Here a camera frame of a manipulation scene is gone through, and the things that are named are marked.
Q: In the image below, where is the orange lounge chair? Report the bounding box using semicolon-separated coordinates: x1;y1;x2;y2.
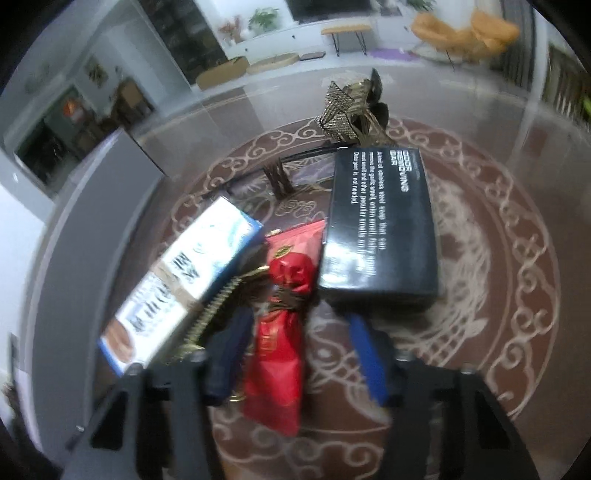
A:
411;10;520;70

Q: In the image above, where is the white television cabinet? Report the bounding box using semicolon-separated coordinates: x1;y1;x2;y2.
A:
222;9;416;58

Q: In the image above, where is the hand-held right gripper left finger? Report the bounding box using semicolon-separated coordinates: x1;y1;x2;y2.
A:
62;310;254;480

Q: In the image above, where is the vase with red flowers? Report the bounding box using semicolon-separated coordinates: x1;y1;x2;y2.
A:
219;16;245;44

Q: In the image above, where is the black television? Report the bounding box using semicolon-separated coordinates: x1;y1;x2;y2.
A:
286;0;372;26

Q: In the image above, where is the black box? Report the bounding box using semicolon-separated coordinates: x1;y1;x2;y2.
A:
318;147;439;310

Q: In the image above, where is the purple floor mat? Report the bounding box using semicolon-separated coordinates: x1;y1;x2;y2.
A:
372;46;419;61

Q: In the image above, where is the red door poster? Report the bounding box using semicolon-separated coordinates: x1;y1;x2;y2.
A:
62;97;86;123

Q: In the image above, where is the bushy green potted plant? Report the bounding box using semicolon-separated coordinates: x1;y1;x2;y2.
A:
248;7;279;33

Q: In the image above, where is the brown dining chair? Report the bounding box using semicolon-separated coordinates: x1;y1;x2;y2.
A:
113;78;153;125

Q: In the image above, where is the dark glass display cabinet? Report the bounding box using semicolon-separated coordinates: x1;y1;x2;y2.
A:
139;0;229;86

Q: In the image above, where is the grey panel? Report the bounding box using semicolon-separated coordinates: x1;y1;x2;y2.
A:
28;127;167;416

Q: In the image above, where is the brown hair comb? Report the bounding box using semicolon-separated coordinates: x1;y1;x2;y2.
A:
263;159;293;197

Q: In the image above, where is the framed painting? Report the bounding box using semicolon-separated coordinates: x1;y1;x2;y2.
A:
85;55;109;86

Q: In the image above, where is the beige flat cushion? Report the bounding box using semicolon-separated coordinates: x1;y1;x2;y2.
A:
247;52;299;75

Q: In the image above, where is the blue and white box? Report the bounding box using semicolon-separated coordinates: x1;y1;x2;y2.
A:
98;196;264;374

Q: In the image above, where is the wooden bench with metal legs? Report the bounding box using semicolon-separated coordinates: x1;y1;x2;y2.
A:
321;24;372;57

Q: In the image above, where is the rhinestone bow hair clip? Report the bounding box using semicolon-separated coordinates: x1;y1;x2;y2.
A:
316;68;391;144

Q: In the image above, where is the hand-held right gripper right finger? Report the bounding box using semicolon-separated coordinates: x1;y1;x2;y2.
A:
347;314;543;480

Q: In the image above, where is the red flat packet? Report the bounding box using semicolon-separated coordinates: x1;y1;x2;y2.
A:
265;220;326;278

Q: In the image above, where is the red pouch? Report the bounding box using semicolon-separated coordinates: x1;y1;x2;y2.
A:
242;251;320;437

